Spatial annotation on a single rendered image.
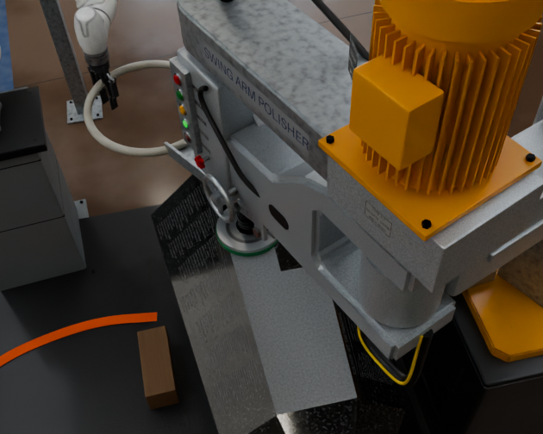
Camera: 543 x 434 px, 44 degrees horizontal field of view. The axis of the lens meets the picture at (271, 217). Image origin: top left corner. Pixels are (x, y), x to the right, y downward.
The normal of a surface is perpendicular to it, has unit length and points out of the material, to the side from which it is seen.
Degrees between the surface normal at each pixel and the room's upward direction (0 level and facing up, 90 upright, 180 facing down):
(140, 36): 0
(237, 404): 45
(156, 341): 0
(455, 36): 90
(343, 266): 0
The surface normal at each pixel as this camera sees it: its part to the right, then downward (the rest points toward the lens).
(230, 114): 0.58, 0.62
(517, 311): -0.04, -0.64
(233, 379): -0.70, -0.30
